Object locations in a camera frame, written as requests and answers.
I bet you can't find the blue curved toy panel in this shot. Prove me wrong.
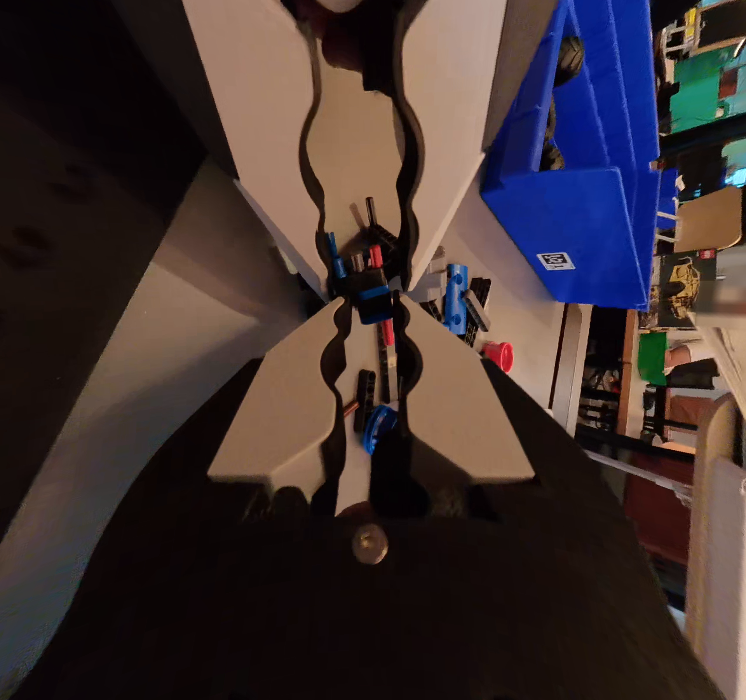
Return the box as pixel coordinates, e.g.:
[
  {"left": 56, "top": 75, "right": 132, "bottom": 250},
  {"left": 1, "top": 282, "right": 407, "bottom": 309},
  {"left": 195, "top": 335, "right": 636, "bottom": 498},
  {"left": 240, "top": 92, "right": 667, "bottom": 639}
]
[{"left": 443, "top": 263, "right": 470, "bottom": 330}]

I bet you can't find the toy brick motor assembly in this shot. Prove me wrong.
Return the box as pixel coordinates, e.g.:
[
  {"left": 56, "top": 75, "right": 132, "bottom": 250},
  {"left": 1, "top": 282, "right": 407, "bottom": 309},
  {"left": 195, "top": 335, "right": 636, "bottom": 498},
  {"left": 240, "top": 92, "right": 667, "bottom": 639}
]
[{"left": 325, "top": 196, "right": 450, "bottom": 405}]

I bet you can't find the grey desk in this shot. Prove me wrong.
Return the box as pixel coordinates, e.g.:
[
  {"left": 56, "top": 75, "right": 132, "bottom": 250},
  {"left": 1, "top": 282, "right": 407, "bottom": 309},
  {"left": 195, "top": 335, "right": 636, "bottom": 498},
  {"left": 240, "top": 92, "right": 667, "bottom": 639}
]
[{"left": 0, "top": 158, "right": 592, "bottom": 689}]

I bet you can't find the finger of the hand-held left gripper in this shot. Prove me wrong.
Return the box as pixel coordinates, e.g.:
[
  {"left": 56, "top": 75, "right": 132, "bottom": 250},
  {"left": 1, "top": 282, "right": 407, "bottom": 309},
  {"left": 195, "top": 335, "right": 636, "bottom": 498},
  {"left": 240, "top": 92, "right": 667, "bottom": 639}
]
[
  {"left": 174, "top": 0, "right": 336, "bottom": 304},
  {"left": 399, "top": 0, "right": 516, "bottom": 294}
]

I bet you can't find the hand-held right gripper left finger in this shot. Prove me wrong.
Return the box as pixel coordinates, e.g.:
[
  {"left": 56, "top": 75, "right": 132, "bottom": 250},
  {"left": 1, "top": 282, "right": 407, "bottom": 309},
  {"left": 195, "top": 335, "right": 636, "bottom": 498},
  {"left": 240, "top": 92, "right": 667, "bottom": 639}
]
[{"left": 207, "top": 297, "right": 353, "bottom": 517}]

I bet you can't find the small blue storage bin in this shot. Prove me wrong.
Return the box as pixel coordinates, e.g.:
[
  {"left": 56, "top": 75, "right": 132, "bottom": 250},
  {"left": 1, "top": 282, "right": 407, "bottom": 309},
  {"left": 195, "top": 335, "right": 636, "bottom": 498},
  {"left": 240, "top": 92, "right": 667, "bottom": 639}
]
[{"left": 659, "top": 166, "right": 680, "bottom": 229}]

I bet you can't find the dark grey toy beam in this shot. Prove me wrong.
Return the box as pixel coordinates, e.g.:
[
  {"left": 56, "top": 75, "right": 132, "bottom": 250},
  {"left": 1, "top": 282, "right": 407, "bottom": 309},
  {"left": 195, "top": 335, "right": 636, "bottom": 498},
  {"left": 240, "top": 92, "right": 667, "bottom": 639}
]
[{"left": 463, "top": 289, "right": 492, "bottom": 330}]

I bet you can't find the person's left hand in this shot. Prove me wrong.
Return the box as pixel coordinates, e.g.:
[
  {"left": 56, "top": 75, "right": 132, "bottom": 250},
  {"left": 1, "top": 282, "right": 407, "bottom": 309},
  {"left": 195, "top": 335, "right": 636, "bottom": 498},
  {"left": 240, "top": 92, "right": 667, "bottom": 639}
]
[{"left": 321, "top": 9, "right": 376, "bottom": 74}]

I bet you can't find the short black holed toy beam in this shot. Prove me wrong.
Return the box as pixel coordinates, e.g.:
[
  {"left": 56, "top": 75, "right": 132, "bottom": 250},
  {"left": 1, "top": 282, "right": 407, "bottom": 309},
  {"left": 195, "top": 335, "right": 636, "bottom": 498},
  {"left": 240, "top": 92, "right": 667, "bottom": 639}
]
[{"left": 352, "top": 369, "right": 376, "bottom": 433}]

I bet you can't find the tan wooden board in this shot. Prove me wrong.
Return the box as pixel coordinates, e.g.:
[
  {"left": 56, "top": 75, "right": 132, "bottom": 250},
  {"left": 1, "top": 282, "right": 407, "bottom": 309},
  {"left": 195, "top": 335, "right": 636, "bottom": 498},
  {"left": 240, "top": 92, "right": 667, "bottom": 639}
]
[{"left": 676, "top": 187, "right": 744, "bottom": 253}]

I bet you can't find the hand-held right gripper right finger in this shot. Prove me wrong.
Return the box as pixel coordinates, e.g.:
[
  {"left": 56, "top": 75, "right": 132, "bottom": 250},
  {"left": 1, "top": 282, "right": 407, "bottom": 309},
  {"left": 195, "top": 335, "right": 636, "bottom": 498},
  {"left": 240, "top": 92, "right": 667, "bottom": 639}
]
[{"left": 370, "top": 292, "right": 536, "bottom": 517}]

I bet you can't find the blue toy wheel hub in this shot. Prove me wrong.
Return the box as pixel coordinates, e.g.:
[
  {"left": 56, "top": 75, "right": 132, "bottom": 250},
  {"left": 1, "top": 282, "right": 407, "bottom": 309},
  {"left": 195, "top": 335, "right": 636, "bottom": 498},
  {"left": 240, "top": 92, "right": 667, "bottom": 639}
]
[{"left": 363, "top": 404, "right": 400, "bottom": 456}]

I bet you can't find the black dimpled mat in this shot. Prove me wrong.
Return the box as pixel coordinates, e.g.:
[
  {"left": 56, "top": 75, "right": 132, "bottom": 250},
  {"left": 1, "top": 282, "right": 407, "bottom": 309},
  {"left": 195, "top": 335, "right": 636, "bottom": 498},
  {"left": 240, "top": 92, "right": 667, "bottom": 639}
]
[{"left": 0, "top": 0, "right": 234, "bottom": 538}]

